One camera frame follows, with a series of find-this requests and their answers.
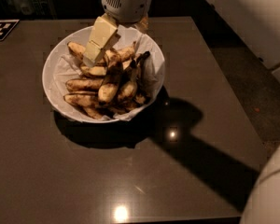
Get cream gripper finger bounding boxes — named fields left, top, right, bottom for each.
left=83, top=13, right=119, bottom=67
left=133, top=15, right=148, bottom=34

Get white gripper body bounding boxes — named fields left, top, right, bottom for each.
left=101, top=0, right=152, bottom=23

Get large spotted central banana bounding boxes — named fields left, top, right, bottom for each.
left=98, top=49, right=123, bottom=105

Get top right banana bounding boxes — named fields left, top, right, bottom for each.
left=119, top=42, right=136, bottom=62

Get top left spotted banana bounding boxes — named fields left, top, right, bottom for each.
left=67, top=41, right=107, bottom=66

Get short banana under top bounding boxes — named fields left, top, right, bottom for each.
left=80, top=63, right=107, bottom=77

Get curved stem right banana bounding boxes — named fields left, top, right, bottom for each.
left=136, top=51, right=150, bottom=79

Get white bowl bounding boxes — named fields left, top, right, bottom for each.
left=41, top=24, right=166, bottom=124

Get middle left spotted banana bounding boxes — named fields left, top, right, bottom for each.
left=65, top=78, right=103, bottom=91

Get right upright banana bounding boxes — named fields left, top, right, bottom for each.
left=118, top=60, right=137, bottom=103

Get lower left spotted banana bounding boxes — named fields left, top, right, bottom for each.
left=63, top=91, right=100, bottom=108

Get dark lower right banana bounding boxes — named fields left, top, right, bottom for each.
left=134, top=89, right=150, bottom=105

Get bottom small banana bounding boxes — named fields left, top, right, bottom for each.
left=84, top=106, right=104, bottom=119

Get white paper liner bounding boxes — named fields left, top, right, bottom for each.
left=52, top=26, right=161, bottom=122

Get white bottles in background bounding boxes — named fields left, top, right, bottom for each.
left=5, top=0, right=45, bottom=17

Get black white marker tag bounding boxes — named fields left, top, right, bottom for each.
left=0, top=20, right=19, bottom=41

